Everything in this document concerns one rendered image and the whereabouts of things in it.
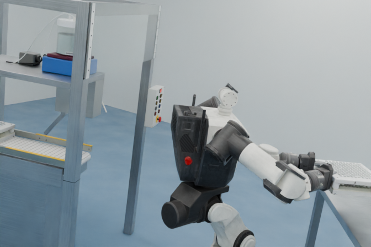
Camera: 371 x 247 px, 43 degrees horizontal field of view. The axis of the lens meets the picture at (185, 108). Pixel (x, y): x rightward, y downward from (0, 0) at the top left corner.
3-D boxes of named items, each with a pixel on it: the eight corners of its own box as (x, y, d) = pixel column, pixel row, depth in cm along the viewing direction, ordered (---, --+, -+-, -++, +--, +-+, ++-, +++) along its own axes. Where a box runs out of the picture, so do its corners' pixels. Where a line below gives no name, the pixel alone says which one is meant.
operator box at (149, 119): (159, 122, 328) (164, 86, 322) (152, 128, 312) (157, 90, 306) (151, 121, 329) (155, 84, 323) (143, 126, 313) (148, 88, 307)
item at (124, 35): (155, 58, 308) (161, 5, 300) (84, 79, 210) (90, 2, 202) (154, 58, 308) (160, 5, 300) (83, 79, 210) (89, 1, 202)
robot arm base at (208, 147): (228, 168, 173) (206, 146, 173) (220, 167, 186) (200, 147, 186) (255, 139, 176) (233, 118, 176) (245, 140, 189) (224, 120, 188)
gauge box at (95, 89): (101, 114, 254) (104, 78, 249) (92, 118, 243) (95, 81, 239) (64, 106, 258) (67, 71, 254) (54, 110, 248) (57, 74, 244)
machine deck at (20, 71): (104, 80, 249) (105, 73, 248) (69, 91, 213) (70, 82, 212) (1, 61, 262) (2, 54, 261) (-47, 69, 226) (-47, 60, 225)
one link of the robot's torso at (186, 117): (170, 194, 188) (182, 109, 179) (163, 164, 220) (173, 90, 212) (241, 200, 192) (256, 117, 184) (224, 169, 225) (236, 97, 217)
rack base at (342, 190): (358, 176, 230) (359, 172, 229) (384, 198, 206) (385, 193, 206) (311, 172, 226) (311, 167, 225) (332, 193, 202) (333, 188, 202)
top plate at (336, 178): (360, 166, 229) (361, 162, 228) (387, 187, 205) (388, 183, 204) (312, 162, 225) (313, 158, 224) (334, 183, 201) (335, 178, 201)
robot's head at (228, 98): (220, 111, 194) (223, 90, 192) (215, 105, 203) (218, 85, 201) (235, 113, 195) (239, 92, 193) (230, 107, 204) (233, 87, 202)
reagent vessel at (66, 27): (91, 55, 241) (94, 19, 236) (77, 58, 226) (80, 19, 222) (64, 50, 244) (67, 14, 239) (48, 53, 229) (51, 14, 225)
